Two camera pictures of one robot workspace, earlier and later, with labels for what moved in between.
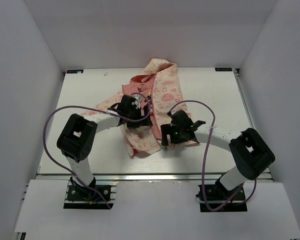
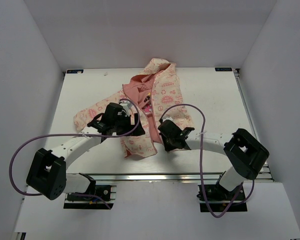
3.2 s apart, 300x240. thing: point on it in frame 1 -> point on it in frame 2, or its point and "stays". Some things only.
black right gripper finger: [177, 138] -> [182, 145]
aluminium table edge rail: [141, 177] stays
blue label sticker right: [223, 69] stays
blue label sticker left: [74, 71] stays
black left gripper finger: [133, 124] -> [123, 132]
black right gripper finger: [166, 129] -> [168, 147]
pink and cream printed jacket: [160, 83] stays
